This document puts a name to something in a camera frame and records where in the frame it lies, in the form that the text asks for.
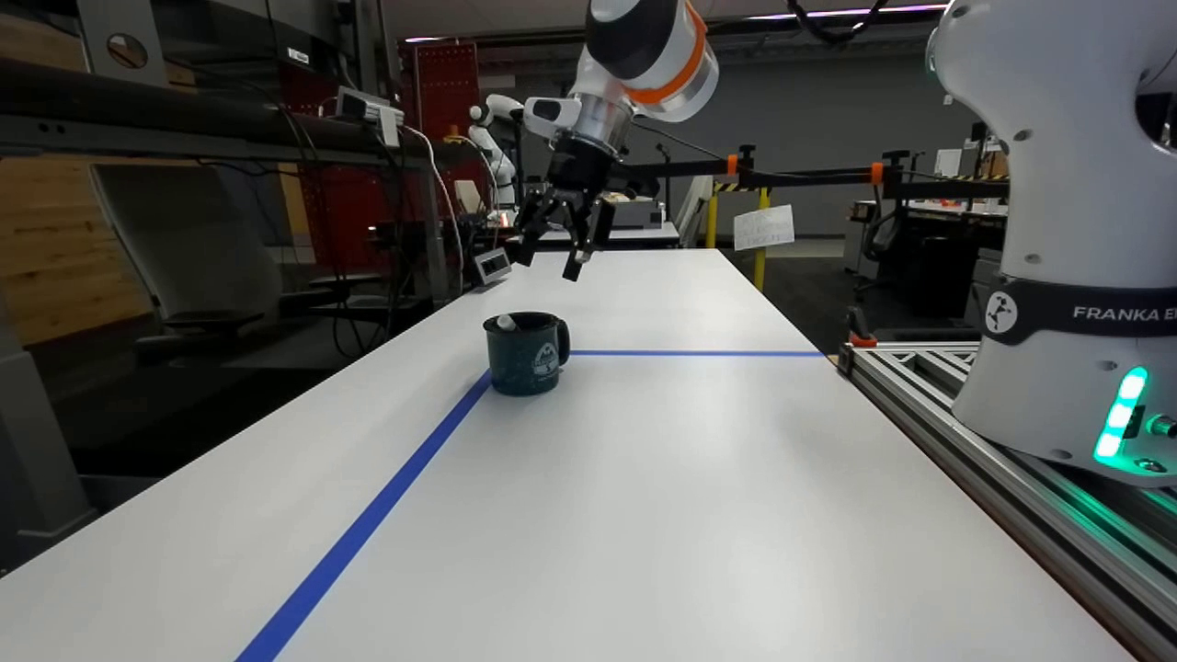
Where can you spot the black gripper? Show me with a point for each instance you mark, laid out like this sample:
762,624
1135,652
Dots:
583,169

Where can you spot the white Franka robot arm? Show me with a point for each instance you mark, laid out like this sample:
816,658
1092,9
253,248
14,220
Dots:
1079,185

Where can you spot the white background table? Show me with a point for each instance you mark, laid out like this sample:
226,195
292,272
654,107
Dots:
638,232

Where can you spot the small white background robot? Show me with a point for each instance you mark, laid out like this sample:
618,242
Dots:
499,168

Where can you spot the dark teal mug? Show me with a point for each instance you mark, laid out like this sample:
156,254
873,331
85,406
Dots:
523,359

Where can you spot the red cabinet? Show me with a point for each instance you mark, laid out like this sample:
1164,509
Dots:
416,133

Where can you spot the short blue tape strip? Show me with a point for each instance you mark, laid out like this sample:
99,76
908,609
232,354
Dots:
692,354

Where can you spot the white paper sign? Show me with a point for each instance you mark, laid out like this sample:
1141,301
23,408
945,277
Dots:
762,229

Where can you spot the white box device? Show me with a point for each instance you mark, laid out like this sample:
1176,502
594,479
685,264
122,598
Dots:
370,113

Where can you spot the black bar with orange clamps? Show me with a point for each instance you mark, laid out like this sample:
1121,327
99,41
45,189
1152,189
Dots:
811,174

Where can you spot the long blue tape strip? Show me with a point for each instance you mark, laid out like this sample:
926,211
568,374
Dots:
370,521

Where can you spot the black machine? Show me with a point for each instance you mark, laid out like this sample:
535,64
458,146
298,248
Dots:
921,264

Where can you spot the grey monitor box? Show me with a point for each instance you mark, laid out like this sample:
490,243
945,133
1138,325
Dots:
197,242

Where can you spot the black shelf beam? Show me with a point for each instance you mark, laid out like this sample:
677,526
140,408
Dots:
160,117

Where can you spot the grey panel with round gauge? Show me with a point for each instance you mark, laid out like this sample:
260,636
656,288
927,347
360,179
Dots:
122,41

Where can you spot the wooden panel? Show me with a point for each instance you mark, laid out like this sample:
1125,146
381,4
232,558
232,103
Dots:
56,253

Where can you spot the short yellow post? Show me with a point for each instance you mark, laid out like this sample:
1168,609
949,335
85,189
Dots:
712,221

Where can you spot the tall yellow post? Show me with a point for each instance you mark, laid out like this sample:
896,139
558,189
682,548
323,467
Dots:
762,242

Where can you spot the aluminium mounting rail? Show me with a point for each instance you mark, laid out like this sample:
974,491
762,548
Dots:
1006,479

